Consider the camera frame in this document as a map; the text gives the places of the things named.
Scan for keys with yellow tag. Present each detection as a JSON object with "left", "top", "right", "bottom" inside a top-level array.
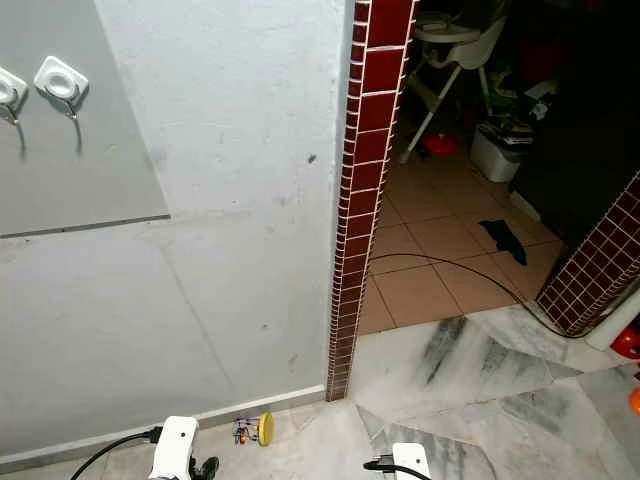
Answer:
[{"left": 232, "top": 411, "right": 276, "bottom": 448}]

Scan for dark blue cloth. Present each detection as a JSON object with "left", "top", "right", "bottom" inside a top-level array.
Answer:
[{"left": 477, "top": 217, "right": 529, "bottom": 267}]

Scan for red bowl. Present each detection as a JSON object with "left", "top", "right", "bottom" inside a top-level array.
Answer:
[{"left": 422, "top": 133, "right": 459, "bottom": 157}]

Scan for white plastic box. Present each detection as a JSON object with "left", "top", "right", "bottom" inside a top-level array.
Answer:
[{"left": 469, "top": 120, "right": 534, "bottom": 185}]

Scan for red round object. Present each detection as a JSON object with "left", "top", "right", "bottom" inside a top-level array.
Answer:
[{"left": 610, "top": 327, "right": 640, "bottom": 362}]

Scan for white high chair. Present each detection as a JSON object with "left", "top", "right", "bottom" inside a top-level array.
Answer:
[{"left": 398, "top": 0, "right": 513, "bottom": 166}]

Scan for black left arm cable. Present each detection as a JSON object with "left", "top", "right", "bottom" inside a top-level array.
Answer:
[{"left": 71, "top": 427, "right": 164, "bottom": 480}]

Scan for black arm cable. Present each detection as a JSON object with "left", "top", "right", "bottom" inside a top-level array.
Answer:
[
  {"left": 71, "top": 427, "right": 164, "bottom": 480},
  {"left": 362, "top": 456, "right": 397, "bottom": 474}
]

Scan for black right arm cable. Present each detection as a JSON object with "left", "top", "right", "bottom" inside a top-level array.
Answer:
[{"left": 362, "top": 456, "right": 397, "bottom": 474}]

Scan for thin black floor cable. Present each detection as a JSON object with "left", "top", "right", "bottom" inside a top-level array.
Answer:
[{"left": 368, "top": 252, "right": 603, "bottom": 340}]

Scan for white square metal wall hook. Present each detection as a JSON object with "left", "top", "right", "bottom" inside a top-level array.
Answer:
[
  {"left": 34, "top": 56, "right": 89, "bottom": 121},
  {"left": 0, "top": 67, "right": 29, "bottom": 127}
]

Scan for dark red tiled low wall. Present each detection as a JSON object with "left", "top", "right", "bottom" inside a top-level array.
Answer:
[{"left": 536, "top": 170, "right": 640, "bottom": 337}]

